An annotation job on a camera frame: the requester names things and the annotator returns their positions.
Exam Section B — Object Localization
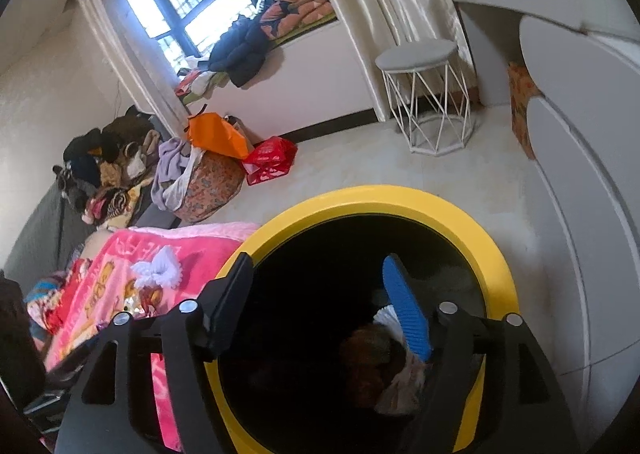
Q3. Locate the white wire frame stool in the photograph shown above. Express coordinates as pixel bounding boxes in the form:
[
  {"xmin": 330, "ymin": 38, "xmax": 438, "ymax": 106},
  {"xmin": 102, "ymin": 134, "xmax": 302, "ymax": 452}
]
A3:
[{"xmin": 375, "ymin": 39, "xmax": 475, "ymax": 156}]

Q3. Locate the white yarn bundle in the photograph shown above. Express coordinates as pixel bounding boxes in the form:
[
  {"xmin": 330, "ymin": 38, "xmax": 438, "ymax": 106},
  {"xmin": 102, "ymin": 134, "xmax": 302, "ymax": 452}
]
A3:
[{"xmin": 130, "ymin": 246, "xmax": 182, "ymax": 289}]

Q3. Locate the white plastic bag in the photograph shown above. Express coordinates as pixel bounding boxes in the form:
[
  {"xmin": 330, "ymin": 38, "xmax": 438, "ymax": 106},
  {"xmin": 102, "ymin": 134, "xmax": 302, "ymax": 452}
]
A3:
[{"xmin": 373, "ymin": 304, "xmax": 426, "ymax": 416}]

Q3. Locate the orange cardboard box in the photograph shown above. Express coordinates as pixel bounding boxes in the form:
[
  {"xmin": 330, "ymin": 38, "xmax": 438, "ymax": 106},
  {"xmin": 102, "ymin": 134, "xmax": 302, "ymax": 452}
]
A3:
[{"xmin": 506, "ymin": 62, "xmax": 540, "ymax": 160}]

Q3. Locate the left cream curtain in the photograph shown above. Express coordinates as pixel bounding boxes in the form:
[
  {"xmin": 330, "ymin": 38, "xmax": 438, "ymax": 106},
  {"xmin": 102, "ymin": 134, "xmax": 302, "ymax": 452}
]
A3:
[{"xmin": 78, "ymin": 0, "xmax": 188, "ymax": 136}]

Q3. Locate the black jacket on sill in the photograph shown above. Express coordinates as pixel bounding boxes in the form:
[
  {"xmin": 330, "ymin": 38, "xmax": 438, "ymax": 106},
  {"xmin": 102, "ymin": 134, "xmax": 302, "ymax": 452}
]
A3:
[{"xmin": 207, "ymin": 15, "xmax": 270, "ymax": 88}]

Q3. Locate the white round chair back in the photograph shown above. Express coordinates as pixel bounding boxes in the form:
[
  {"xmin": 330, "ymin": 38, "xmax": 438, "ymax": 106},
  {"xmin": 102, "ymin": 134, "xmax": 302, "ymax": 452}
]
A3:
[{"xmin": 520, "ymin": 16, "xmax": 639, "ymax": 448}]

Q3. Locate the pile of clothes on bed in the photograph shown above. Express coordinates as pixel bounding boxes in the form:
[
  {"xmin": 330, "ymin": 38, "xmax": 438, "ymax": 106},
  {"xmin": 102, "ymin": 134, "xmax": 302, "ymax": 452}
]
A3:
[{"xmin": 52, "ymin": 106, "xmax": 163, "ymax": 229}]

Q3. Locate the grey headboard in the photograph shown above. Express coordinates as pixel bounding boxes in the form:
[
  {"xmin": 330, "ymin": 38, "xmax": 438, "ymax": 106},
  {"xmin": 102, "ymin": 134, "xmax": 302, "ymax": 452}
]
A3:
[{"xmin": 2, "ymin": 183, "xmax": 96, "ymax": 295}]

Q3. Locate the orange cloth bag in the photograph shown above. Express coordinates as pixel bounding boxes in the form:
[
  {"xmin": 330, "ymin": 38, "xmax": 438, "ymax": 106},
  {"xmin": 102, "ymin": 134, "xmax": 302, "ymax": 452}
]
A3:
[{"xmin": 186, "ymin": 113, "xmax": 250, "ymax": 160}]

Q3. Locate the pink teddy bear blanket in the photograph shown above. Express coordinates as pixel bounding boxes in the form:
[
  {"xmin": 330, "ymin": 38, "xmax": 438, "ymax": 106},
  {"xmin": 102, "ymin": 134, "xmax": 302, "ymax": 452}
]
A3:
[{"xmin": 44, "ymin": 222, "xmax": 255, "ymax": 453}]

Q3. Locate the lavender garment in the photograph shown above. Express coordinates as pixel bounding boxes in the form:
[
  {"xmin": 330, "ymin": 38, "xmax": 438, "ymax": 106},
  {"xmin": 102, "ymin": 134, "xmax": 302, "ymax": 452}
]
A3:
[{"xmin": 151, "ymin": 138, "xmax": 191, "ymax": 212}]

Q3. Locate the orange black patterned quilt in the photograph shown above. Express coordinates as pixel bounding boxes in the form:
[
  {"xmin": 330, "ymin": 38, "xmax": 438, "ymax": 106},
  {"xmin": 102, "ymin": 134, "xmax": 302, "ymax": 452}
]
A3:
[{"xmin": 259, "ymin": 0, "xmax": 336, "ymax": 42}]

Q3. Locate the red shopping bag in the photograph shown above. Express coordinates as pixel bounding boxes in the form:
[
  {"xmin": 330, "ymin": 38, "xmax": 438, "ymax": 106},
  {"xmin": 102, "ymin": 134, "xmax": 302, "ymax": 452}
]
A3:
[{"xmin": 242, "ymin": 136, "xmax": 297, "ymax": 185}]

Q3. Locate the floral laundry basket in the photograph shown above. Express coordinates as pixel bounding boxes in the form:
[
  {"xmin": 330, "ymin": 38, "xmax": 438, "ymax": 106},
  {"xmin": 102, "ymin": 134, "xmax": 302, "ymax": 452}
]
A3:
[{"xmin": 174, "ymin": 152, "xmax": 245, "ymax": 223}]

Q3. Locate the yellow rimmed black trash bin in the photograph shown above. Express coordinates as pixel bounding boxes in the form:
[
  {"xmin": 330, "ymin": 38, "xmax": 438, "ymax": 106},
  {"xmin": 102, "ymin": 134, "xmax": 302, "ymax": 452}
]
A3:
[{"xmin": 207, "ymin": 185, "xmax": 518, "ymax": 453}]

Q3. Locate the red garment on bed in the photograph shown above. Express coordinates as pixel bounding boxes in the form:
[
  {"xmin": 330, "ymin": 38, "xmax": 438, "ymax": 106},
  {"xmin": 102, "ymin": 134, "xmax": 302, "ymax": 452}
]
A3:
[{"xmin": 42, "ymin": 258, "xmax": 92, "ymax": 335}]

